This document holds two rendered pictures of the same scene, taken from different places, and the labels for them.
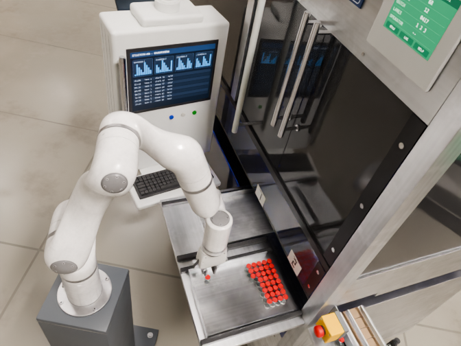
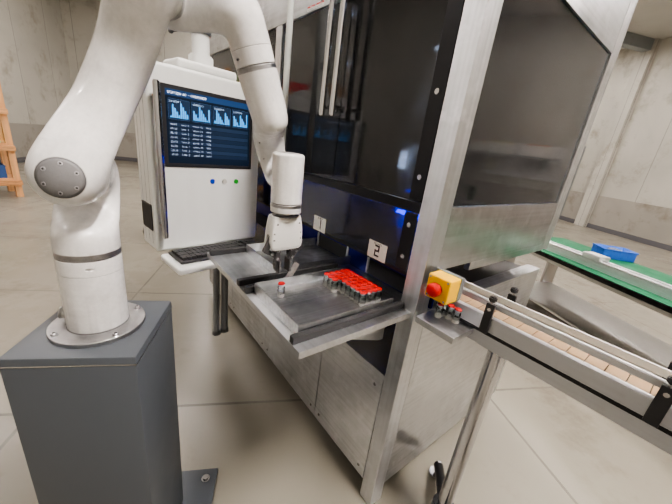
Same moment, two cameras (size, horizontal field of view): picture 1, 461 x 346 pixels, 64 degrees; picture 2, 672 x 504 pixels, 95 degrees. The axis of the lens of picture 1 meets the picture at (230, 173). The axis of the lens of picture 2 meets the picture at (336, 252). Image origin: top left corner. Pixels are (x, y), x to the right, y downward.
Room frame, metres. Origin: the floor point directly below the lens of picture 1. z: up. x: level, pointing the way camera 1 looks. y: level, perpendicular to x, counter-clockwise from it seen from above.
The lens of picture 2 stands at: (-0.15, 0.01, 1.34)
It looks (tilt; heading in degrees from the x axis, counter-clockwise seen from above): 19 degrees down; 349
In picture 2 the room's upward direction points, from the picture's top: 7 degrees clockwise
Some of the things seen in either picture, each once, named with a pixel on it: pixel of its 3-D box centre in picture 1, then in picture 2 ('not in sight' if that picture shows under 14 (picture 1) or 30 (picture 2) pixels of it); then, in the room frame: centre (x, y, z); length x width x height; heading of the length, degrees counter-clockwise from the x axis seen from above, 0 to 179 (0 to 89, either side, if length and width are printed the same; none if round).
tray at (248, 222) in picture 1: (236, 216); (298, 254); (1.04, -0.07, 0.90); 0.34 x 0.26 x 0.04; 119
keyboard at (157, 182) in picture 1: (173, 177); (219, 249); (1.26, 0.28, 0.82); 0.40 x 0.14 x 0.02; 128
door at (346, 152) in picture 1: (331, 155); (387, 93); (0.87, -0.28, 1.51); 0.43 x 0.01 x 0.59; 29
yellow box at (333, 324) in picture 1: (331, 327); (444, 286); (0.58, -0.46, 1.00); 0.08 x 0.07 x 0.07; 119
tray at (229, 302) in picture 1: (239, 291); (324, 295); (0.69, -0.13, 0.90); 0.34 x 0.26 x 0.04; 118
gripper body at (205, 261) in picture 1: (212, 253); (284, 229); (0.70, 0.00, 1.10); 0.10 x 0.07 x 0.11; 119
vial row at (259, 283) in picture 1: (260, 285); (346, 288); (0.73, -0.21, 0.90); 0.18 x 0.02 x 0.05; 29
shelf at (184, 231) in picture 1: (234, 255); (305, 279); (0.86, -0.09, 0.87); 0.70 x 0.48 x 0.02; 29
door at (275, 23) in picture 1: (270, 73); (307, 97); (1.26, -0.07, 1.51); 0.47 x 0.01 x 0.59; 29
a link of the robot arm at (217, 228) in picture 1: (217, 228); (287, 177); (0.70, 0.00, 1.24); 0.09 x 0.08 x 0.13; 17
